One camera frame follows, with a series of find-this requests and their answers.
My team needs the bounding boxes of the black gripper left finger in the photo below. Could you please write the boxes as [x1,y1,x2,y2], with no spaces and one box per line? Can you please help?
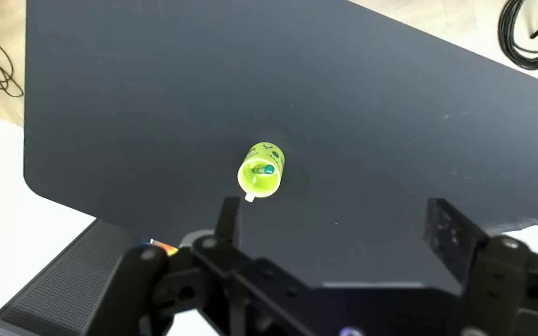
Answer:
[83,194,311,336]

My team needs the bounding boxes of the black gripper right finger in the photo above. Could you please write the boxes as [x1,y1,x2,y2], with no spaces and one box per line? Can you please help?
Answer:
[421,196,538,336]

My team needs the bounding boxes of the lime green mug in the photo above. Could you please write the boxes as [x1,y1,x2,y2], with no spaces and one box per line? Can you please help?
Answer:
[234,140,287,203]

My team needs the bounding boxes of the small orange object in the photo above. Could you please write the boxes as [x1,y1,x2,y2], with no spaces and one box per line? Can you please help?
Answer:
[145,237,180,257]

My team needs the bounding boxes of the coiled black cables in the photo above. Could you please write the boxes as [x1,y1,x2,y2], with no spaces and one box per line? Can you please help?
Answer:
[496,0,538,71]

